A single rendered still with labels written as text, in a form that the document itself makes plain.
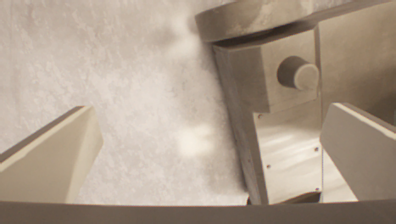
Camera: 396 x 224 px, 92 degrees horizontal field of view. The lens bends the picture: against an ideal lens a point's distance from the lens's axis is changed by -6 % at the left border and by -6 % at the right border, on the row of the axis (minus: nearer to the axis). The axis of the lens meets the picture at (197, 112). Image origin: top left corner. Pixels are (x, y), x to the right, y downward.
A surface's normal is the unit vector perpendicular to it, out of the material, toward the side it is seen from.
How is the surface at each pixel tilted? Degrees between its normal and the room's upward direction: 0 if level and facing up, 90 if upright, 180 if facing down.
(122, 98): 0
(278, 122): 0
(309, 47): 0
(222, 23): 49
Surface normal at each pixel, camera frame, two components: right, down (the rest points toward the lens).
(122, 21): 0.15, 0.38
